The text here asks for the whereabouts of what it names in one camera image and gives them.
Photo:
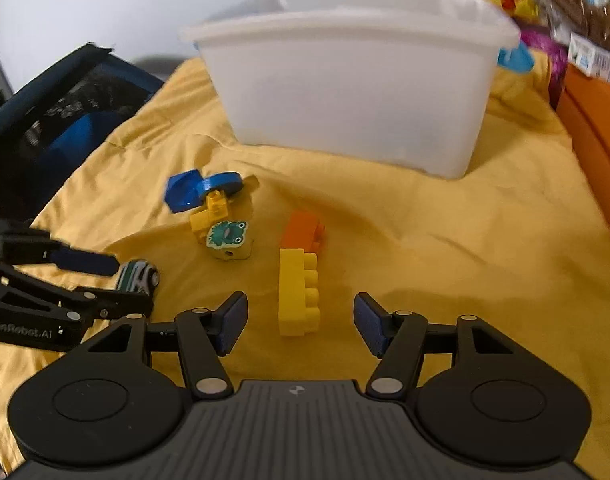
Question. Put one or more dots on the green striped toy car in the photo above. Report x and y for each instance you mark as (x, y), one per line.
(137, 280)

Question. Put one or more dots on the brown cardboard box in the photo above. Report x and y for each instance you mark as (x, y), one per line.
(585, 5)

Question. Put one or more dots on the orange box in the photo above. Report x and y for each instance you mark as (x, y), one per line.
(600, 125)

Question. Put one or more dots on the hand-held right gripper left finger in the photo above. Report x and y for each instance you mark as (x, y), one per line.
(234, 321)

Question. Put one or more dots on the blue and black bag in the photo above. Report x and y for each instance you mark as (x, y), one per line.
(60, 130)

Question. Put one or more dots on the orange toy brick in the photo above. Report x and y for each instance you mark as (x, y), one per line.
(300, 230)

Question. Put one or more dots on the blue toy shovel piece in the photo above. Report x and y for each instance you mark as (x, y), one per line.
(190, 190)

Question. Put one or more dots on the small yellow toy brick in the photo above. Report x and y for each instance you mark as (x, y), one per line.
(210, 212)

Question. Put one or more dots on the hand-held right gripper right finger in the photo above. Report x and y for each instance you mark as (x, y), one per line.
(367, 322)

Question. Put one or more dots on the yellow cloth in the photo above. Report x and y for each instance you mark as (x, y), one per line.
(435, 240)

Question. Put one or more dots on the small white and blue box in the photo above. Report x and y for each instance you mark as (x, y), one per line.
(597, 60)

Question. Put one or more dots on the translucent plastic storage container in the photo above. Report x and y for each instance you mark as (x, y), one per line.
(350, 90)

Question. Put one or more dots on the pink glitter bag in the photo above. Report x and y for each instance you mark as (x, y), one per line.
(545, 55)

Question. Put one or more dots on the long yellow toy brick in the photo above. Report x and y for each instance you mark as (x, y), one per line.
(297, 290)

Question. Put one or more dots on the frog print wooden block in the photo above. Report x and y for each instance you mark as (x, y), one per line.
(227, 237)

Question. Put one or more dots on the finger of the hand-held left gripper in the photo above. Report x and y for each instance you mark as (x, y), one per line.
(105, 299)
(85, 262)

